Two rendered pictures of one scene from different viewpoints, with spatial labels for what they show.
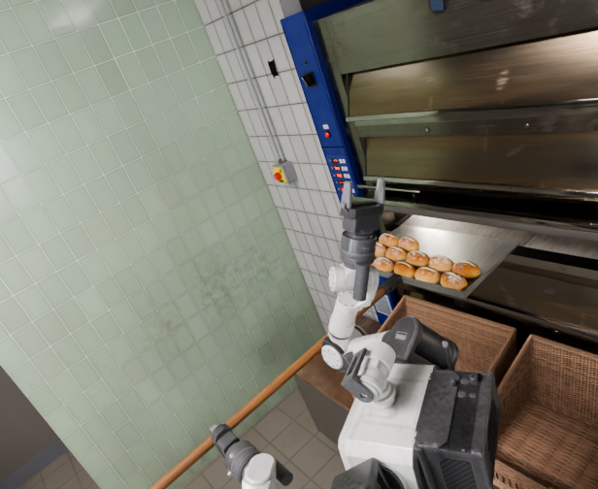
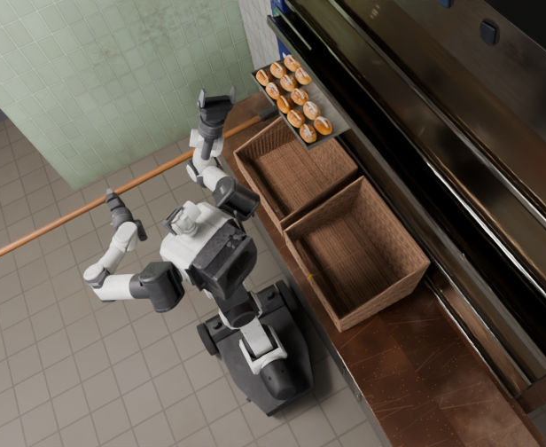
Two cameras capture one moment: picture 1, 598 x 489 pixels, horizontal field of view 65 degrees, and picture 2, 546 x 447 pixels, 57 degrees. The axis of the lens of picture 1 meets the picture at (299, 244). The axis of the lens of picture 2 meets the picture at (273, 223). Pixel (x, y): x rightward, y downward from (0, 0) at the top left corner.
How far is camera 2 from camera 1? 0.99 m
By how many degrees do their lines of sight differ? 37
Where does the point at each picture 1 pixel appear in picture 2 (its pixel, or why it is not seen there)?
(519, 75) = (384, 18)
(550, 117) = not seen: hidden behind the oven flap
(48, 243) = not seen: outside the picture
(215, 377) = (147, 101)
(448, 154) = (340, 28)
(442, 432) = (206, 262)
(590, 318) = (392, 188)
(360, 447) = (167, 253)
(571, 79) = (406, 49)
